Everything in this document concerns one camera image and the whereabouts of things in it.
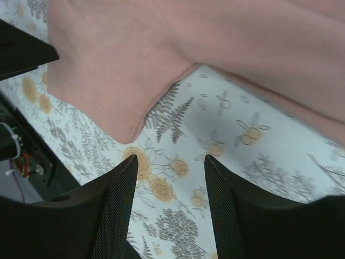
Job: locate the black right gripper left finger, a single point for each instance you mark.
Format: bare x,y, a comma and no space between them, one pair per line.
90,221

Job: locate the pink t shirt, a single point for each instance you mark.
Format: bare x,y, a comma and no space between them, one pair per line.
118,58

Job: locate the floral patterned table mat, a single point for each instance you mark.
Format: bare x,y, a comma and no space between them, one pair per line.
204,113

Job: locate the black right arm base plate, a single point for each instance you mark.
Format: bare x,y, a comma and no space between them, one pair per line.
32,165

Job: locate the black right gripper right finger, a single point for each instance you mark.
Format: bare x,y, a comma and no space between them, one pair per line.
250,222

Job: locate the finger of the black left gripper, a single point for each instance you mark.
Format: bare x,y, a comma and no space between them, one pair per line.
22,52

